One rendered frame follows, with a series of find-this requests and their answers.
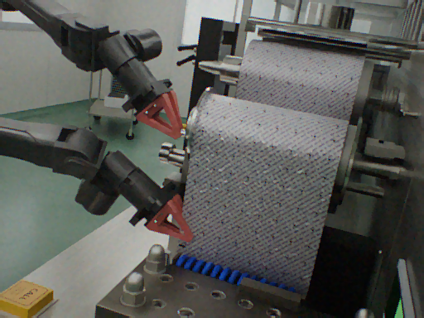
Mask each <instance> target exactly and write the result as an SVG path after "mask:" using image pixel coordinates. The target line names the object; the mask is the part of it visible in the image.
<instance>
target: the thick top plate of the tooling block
mask: <svg viewBox="0 0 424 318"><path fill-rule="evenodd" d="M146 259H147V257H145V258H144V259H143V260H142V261H141V262H140V263H139V264H138V265H137V266H136V267H135V268H134V269H133V270H132V271H131V272H140V273H141V274H142V275H143V279H144V287H145V295H144V296H145V297H146V302H145V304H144V305H143V306H139V307H137V308H131V307H127V306H123V304H122V303H121V301H120V297H121V295H122V294H123V285H124V284H126V280H127V276H129V274H131V272H130V273H129V274H128V275H127V276H126V277H124V278H123V280H121V281H120V282H119V283H118V285H116V286H115V287H114V289H111V290H110V292H109V293H107V294H106V295H105V297H103V298H102V299H101V301H99V302H97V304H96V308H95V316H94V318H339V317H338V316H331V315H329V314H326V313H324V312H322V311H316V310H313V309H311V308H309V307H306V306H301V305H299V308H298V311H297V312H296V311H293V310H288V309H285V308H283V307H280V306H274V305H272V304H270V303H267V302H265V301H259V300H257V299H254V298H252V297H250V296H244V295H242V294H239V293H238V291H239V286H238V285H236V284H233V283H229V282H226V281H223V280H221V279H216V278H213V277H210V276H207V275H203V274H201V273H198V272H194V271H190V270H188V269H185V268H183V267H177V266H175V265H172V264H169V265H168V267H167V266H165V267H166V270H165V272H164V273H163V274H161V275H151V274H148V273H147V272H144V265H145V264H146Z"/></svg>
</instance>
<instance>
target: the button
mask: <svg viewBox="0 0 424 318"><path fill-rule="evenodd" d="M53 299H54V290H52V289H50V288H49V287H43V286H41V285H38V284H36V283H32V282H29V281H27V280H25V279H21V280H20V281H19V282H17V283H14V285H12V286H11V287H10V288H8V289H7V290H5V291H4V292H1V294H0V311H4V312H6V313H8V314H12V315H14V316H17V317H19V318H31V317H33V316H34V315H35V314H36V313H38V312H39V311H40V310H41V309H42V308H44V307H45V306H46V305H47V304H49V303H50V302H51V301H53Z"/></svg>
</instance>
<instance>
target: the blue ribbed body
mask: <svg viewBox="0 0 424 318"><path fill-rule="evenodd" d="M176 266H177V267H183V268H185V269H188V270H190V271H194V272H198V273H201V274H203V275H207V276H210V277H213V278H216V279H221V280H223V281H226V282H229V283H233V284H236V285H238V286H239V284H240V283H241V281H242V279H243V277H246V278H249V279H252V280H256V281H259V279H258V276H252V277H251V278H250V275H249V274H248V273H244V274H243V275H242V273H241V272H240V271H238V270H237V271H234V272H233V271H232V269H231V268H230V267H226V268H225V269H224V268H223V267H222V266H221V265H217V266H215V265H214V264H213V263H206V262H205V260H204V259H201V260H199V261H198V260H197V258H195V257H193V258H189V255H188V254H183V255H181V257H180V258H178V260H177V261H176ZM260 282H262V283H265V284H268V281H267V279H265V278H264V279H263V280H261V281H260ZM270 285H272V286H275V287H278V285H277V283H276V282H274V281H273V282H271V283H270ZM279 288H283V289H285V290H287V286H286V285H285V284H281V285H280V286H279ZM288 291H290V292H294V293H296V288H294V287H291V288H290V289H288Z"/></svg>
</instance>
